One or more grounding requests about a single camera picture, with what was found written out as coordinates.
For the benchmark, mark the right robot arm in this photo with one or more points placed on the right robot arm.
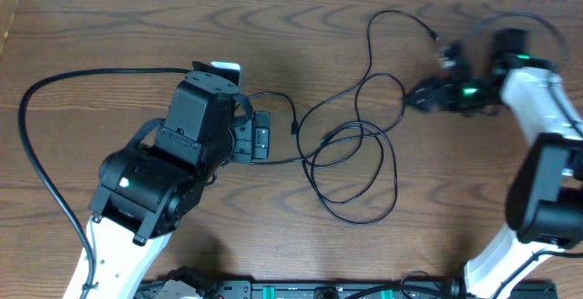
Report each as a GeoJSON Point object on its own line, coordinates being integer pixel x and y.
{"type": "Point", "coordinates": [543, 217]}

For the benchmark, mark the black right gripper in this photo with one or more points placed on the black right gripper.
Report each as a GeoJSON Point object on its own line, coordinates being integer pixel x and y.
{"type": "Point", "coordinates": [440, 87]}

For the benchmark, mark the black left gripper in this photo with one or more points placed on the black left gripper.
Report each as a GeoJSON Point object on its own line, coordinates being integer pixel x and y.
{"type": "Point", "coordinates": [260, 136]}

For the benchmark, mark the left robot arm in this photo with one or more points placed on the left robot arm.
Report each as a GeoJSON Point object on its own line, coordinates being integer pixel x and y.
{"type": "Point", "coordinates": [146, 188]}

